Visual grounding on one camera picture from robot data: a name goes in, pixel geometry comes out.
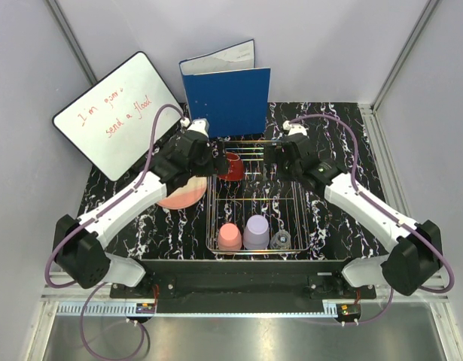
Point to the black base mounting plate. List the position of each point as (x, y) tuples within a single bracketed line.
[(204, 287)]

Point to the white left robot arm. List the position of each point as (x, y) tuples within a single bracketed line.
[(175, 177)]

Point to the clear glass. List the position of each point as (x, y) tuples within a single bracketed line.
[(281, 241)]

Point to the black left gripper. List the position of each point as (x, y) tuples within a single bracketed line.
[(221, 160)]

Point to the whiteboard with red writing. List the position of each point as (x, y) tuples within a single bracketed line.
[(111, 123)]

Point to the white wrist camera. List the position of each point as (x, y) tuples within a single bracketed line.
[(294, 129), (199, 125)]

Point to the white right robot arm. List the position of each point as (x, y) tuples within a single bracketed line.
[(413, 249)]

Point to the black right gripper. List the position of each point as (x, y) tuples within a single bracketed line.
[(275, 154)]

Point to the cream and pink plate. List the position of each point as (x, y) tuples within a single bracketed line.
[(187, 195)]

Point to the pink cup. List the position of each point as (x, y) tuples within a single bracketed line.
[(229, 237)]

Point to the wire dish rack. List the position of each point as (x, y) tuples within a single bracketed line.
[(259, 214)]

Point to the lilac cup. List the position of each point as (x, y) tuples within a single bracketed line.
[(256, 235)]

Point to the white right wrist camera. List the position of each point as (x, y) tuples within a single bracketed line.
[(294, 129)]

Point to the red bowl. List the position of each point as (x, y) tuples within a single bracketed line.
[(236, 168)]

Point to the blue ring binder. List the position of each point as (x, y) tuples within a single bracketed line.
[(227, 89)]

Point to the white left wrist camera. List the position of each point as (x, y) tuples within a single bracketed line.
[(199, 125)]

